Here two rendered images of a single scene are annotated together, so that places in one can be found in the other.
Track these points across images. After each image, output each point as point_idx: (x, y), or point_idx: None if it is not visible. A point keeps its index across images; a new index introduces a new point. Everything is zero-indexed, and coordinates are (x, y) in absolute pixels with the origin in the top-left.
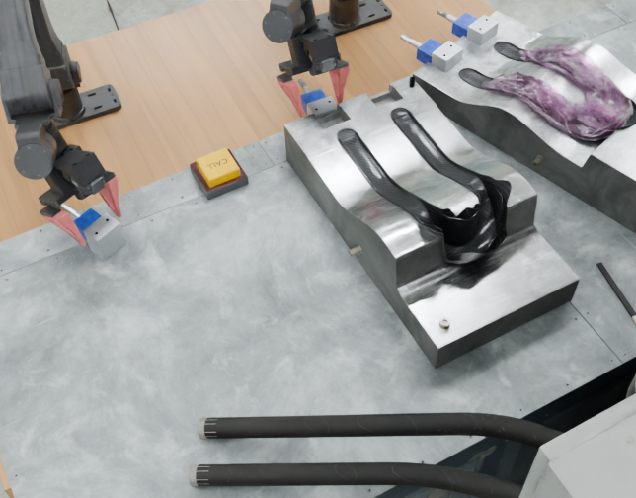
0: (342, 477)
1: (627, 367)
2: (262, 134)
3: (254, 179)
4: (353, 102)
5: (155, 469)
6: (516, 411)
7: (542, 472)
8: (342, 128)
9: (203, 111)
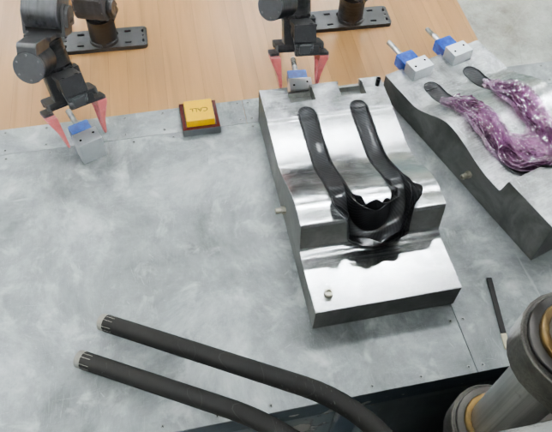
0: (190, 400)
1: (483, 375)
2: (247, 95)
3: (226, 129)
4: (322, 86)
5: (54, 345)
6: (367, 386)
7: None
8: (304, 105)
9: (209, 65)
